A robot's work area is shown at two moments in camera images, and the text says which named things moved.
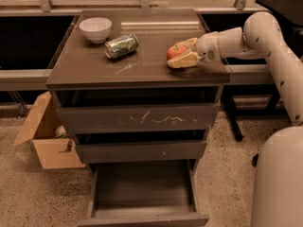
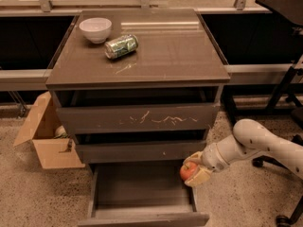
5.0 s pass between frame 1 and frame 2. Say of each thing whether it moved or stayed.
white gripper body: moved
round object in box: stayed
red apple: moved
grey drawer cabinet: stayed
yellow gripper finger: moved
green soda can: stayed
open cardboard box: stayed
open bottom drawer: stayed
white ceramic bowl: stayed
